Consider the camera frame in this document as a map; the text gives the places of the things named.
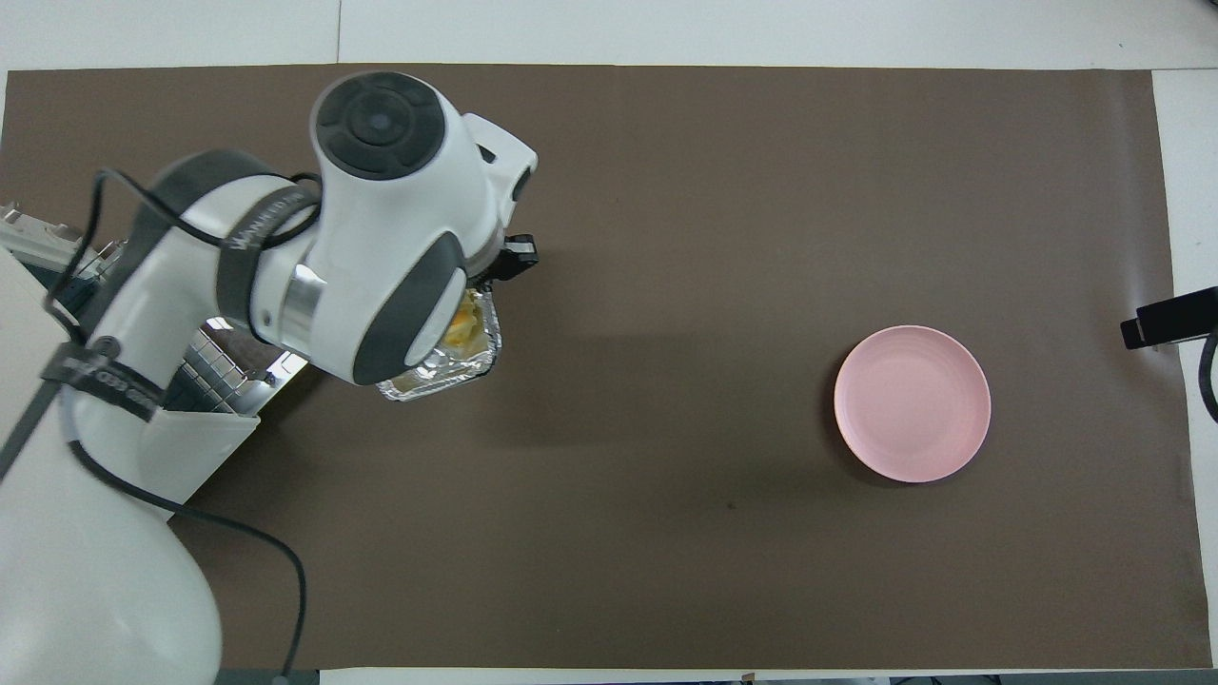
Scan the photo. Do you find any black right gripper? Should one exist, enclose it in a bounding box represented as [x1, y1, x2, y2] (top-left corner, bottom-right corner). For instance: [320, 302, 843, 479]
[1120, 284, 1218, 352]

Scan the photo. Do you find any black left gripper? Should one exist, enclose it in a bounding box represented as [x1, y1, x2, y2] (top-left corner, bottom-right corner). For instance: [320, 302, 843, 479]
[464, 233, 540, 286]

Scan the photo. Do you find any yellow sliced bread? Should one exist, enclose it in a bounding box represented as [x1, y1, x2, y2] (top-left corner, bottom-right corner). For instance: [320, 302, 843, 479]
[440, 293, 480, 351]

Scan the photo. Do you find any aluminium foil tray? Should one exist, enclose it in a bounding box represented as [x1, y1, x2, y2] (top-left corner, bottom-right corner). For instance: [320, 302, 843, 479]
[376, 284, 503, 403]

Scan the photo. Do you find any glass oven door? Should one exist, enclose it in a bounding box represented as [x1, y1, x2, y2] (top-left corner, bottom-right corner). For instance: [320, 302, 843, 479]
[195, 317, 311, 383]

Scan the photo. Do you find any metal oven rack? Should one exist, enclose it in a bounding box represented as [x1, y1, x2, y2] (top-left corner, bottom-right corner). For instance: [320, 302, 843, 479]
[157, 328, 269, 418]

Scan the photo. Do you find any white toaster oven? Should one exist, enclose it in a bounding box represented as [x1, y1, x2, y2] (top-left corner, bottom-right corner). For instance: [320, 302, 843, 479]
[0, 203, 310, 522]

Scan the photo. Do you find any brown table mat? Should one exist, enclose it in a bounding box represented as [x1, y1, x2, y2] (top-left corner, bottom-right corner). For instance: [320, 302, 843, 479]
[0, 63, 1215, 672]

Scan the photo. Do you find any pink round plate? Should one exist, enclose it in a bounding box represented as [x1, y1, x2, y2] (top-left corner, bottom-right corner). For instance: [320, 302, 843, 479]
[834, 324, 992, 484]

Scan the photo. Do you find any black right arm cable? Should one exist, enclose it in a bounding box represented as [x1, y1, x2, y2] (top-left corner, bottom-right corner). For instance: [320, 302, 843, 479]
[1197, 322, 1218, 425]

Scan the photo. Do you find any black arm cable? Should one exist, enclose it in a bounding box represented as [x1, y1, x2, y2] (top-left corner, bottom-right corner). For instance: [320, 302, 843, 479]
[1197, 322, 1218, 425]
[0, 167, 324, 685]

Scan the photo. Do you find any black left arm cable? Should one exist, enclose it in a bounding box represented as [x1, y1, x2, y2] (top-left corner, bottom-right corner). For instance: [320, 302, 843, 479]
[0, 167, 324, 685]

